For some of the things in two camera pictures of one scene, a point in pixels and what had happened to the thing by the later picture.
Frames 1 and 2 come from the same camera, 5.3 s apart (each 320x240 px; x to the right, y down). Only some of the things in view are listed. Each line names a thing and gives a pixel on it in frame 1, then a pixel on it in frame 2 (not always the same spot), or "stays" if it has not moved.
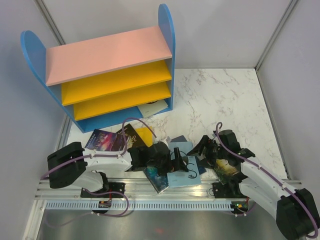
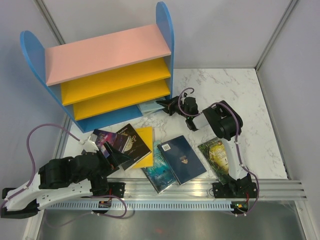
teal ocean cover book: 159,183 stays
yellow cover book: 146,135 stays
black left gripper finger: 179,164 → 109,151
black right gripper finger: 207,162 → 170,109
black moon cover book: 135,139 stays
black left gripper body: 164,165 → 103,168
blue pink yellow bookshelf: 101,82 stays
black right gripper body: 217,152 → 181,106
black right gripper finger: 201,147 → 165,103
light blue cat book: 182,178 → 148,108
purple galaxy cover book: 101,140 stays
